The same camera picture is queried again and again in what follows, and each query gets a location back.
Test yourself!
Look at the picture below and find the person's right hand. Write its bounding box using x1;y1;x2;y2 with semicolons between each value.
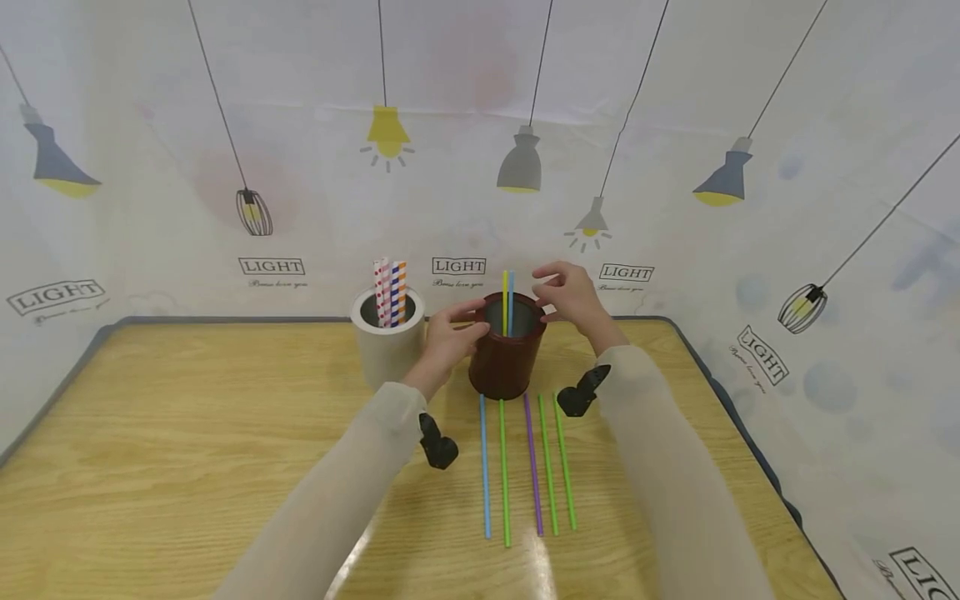
532;262;630;357

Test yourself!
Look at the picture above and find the person's left hand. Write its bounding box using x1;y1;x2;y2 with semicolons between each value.
402;300;493;403

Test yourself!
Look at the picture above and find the dark brown round cup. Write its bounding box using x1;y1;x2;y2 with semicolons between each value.
468;292;548;401

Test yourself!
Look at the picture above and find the person's left forearm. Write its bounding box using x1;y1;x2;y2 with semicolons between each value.
212;379;430;600

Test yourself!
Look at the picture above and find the person's right forearm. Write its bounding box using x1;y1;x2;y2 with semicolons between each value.
596;340;778;600

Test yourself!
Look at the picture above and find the black wrist band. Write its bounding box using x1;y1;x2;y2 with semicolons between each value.
556;364;612;418
417;412;459;470

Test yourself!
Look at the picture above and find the white round cup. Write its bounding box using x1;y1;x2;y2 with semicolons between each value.
350;286;428;393

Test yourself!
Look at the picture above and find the long blue plastic straw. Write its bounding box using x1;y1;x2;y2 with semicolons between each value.
479;394;492;539

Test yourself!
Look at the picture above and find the green plastic straw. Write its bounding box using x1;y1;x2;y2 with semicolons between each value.
498;399;512;548
553;392;578;532
537;394;560;537

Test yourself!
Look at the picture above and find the purple plastic straw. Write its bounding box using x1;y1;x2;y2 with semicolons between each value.
522;392;544;538

